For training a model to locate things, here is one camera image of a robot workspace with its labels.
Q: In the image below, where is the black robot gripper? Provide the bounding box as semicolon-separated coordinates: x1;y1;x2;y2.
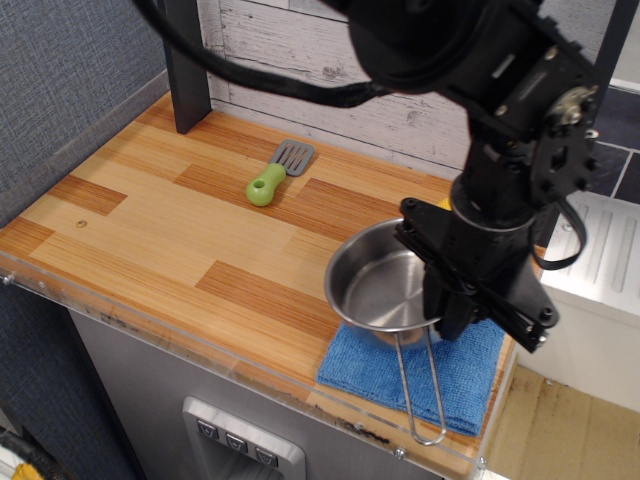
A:
396;198;559;352

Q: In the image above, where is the dark right vertical post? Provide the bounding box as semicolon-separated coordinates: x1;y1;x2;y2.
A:
595;0;639;90

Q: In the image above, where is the green handled grey spatula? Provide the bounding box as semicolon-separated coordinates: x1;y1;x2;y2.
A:
245;139;315;207

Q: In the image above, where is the dark left vertical post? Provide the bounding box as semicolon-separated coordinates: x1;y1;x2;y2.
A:
158;0;211;134

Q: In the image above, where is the black cable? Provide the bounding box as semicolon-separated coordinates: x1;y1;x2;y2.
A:
130;0;396;110

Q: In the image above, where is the blue cloth napkin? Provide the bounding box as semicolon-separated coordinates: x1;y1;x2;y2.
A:
317;320;504;437

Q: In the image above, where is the yellow object bottom left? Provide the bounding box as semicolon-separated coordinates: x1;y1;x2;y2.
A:
11;463;44;480

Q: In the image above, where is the stainless steel pot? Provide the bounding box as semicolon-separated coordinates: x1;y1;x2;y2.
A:
324;218;447;447

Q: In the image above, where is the white toy sink drainboard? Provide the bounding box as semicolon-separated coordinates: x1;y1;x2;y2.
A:
518;193;639;410

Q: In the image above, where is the yellow toy corn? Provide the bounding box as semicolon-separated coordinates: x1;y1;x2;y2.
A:
438;198;452;211

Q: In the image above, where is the dark vertical post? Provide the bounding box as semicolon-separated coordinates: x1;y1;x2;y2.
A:
595;0;639;90
158;0;211;134

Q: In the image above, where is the grey cabinet with dispenser panel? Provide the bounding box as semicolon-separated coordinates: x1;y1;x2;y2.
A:
72;311;474;479

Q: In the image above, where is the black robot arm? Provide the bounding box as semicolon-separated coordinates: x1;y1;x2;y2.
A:
334;1;599;351

